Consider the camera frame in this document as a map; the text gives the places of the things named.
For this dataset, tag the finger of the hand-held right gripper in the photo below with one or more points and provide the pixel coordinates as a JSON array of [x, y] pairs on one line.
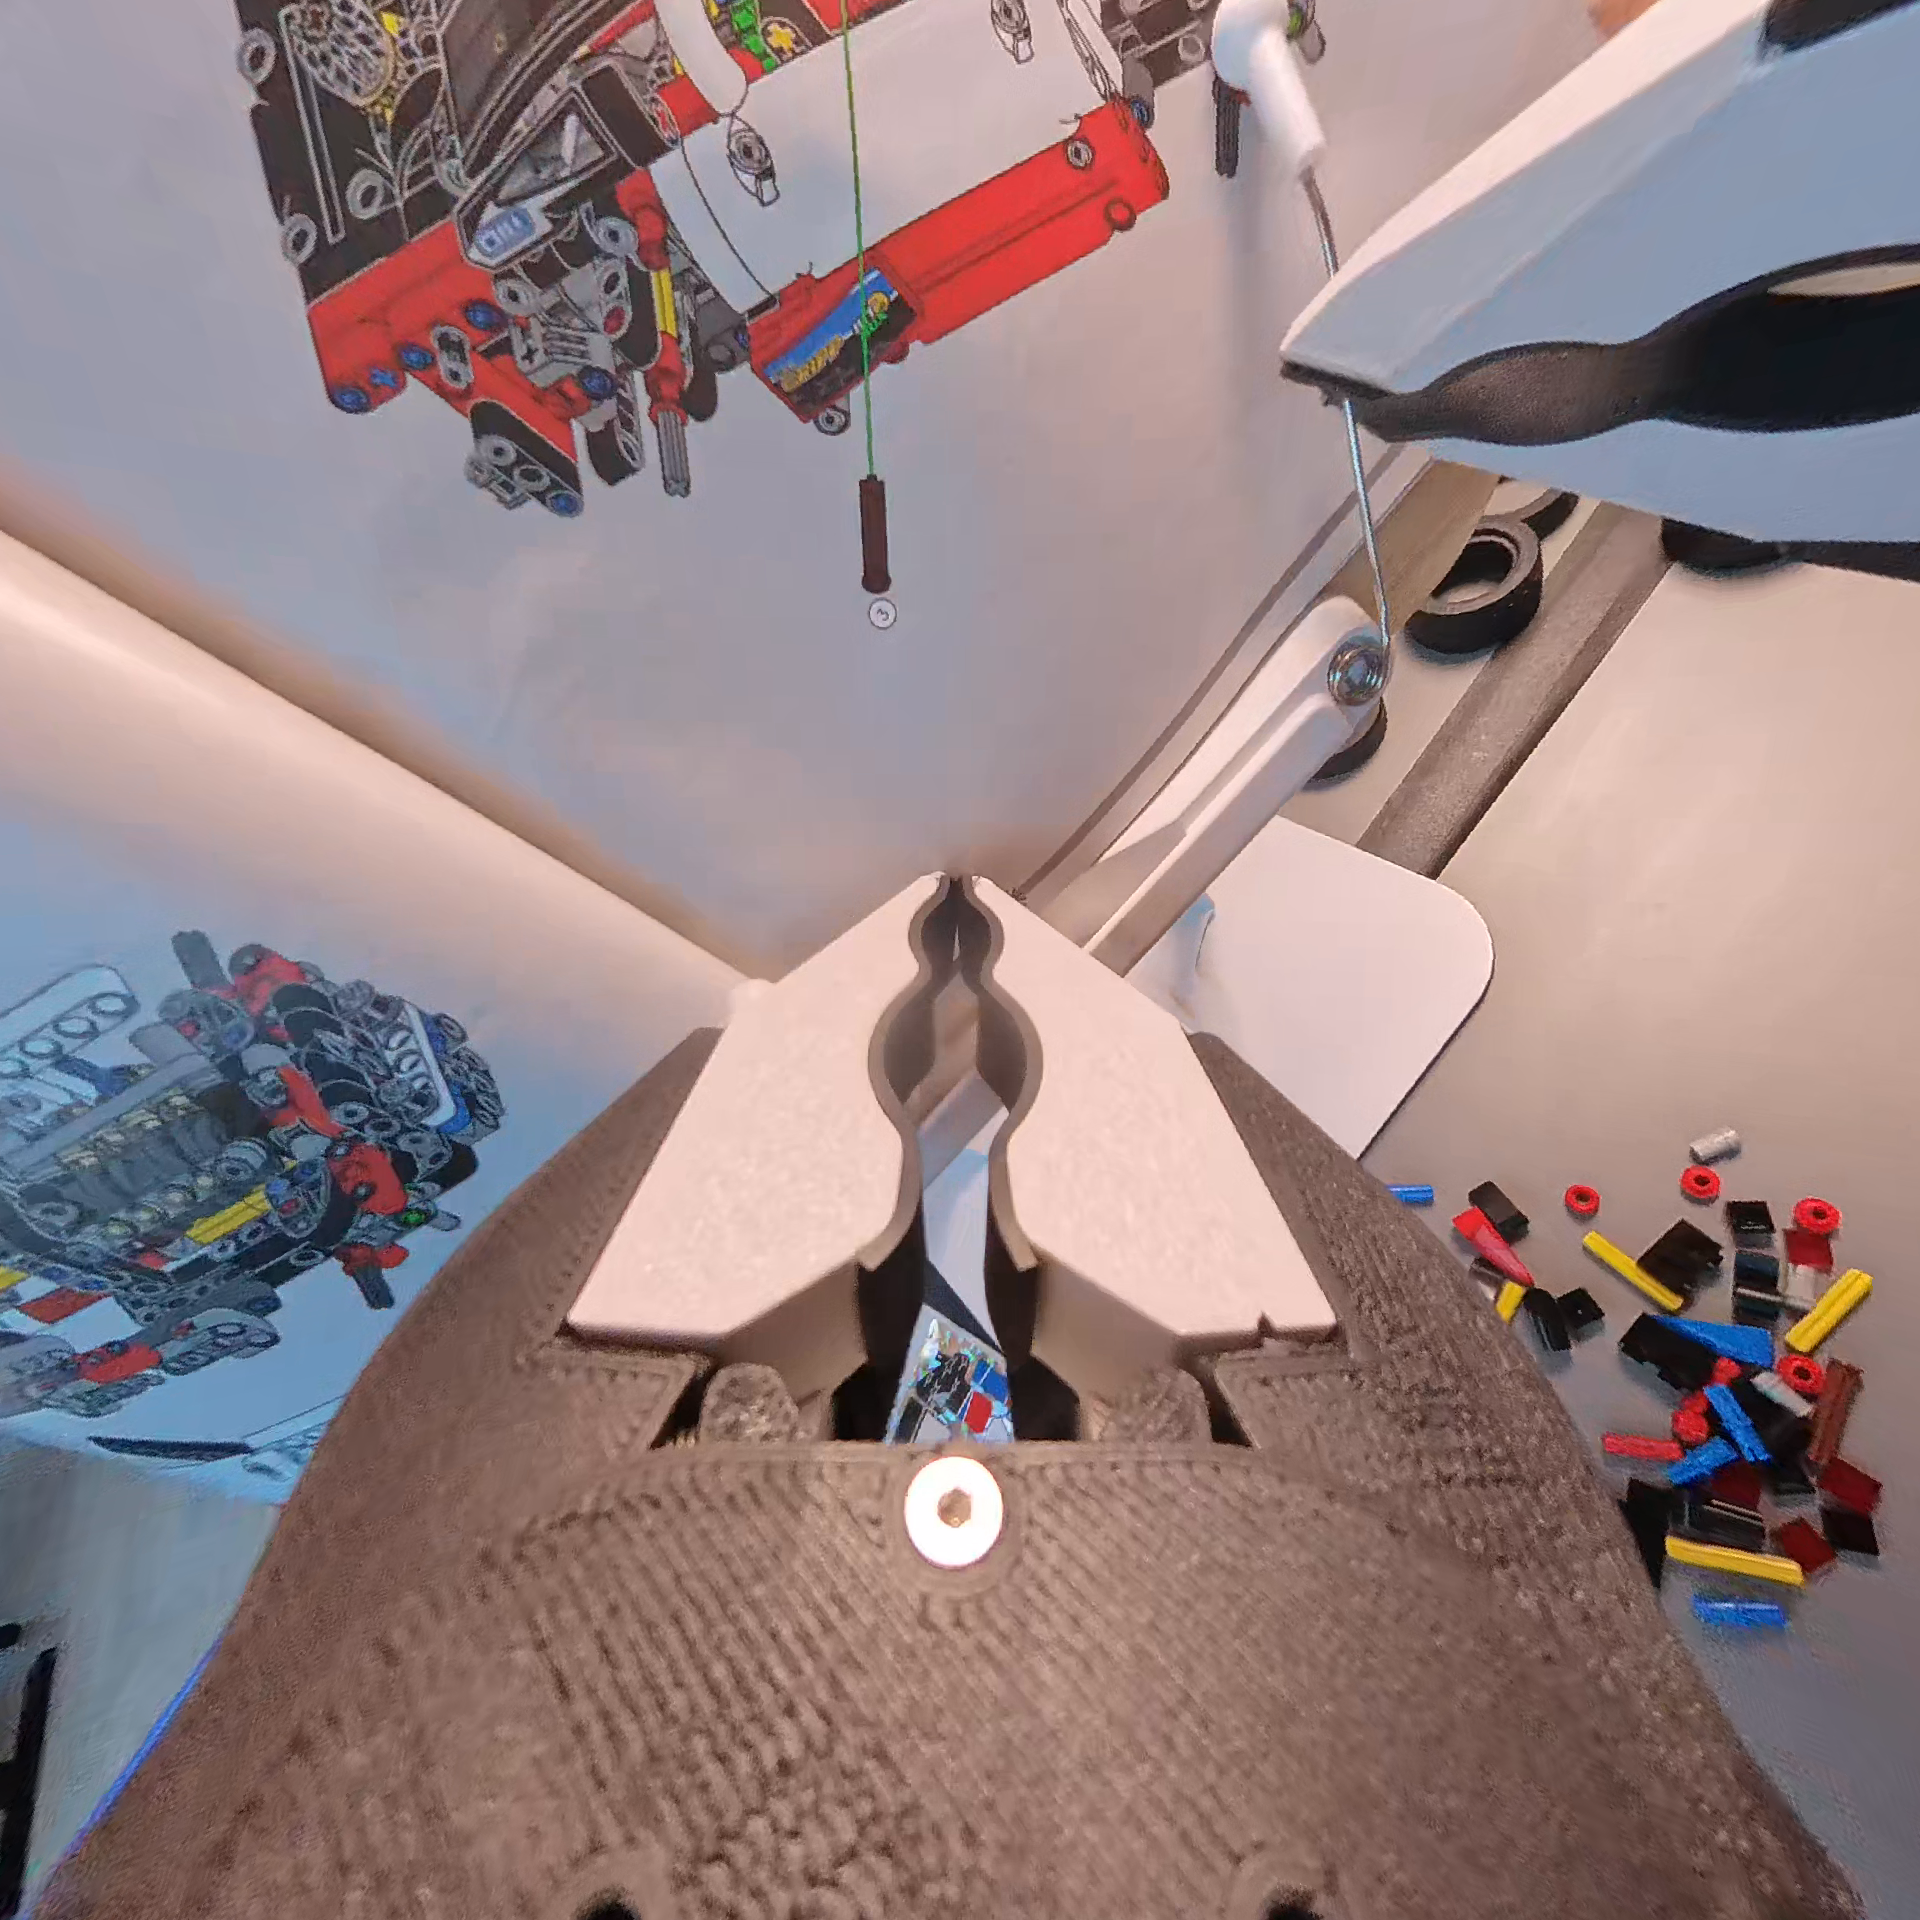
[[1574, 194], [1771, 465]]

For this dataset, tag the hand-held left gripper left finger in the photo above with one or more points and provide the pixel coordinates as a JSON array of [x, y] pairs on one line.
[[752, 1185]]

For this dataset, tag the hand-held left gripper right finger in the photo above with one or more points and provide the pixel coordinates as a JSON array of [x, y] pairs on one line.
[[1171, 1185]]

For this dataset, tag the lego instruction booklet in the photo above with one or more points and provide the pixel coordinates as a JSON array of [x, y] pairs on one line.
[[450, 673]]

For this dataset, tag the pile of small lego pieces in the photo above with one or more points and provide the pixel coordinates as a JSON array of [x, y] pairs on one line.
[[1724, 1349]]

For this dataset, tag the person's right hand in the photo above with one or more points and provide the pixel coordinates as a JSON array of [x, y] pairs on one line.
[[1617, 11]]

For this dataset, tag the black rubber tire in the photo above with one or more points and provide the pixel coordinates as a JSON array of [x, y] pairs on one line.
[[1724, 547], [1478, 591]]

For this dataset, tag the white book stand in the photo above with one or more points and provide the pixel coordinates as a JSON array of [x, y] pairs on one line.
[[1351, 975]]

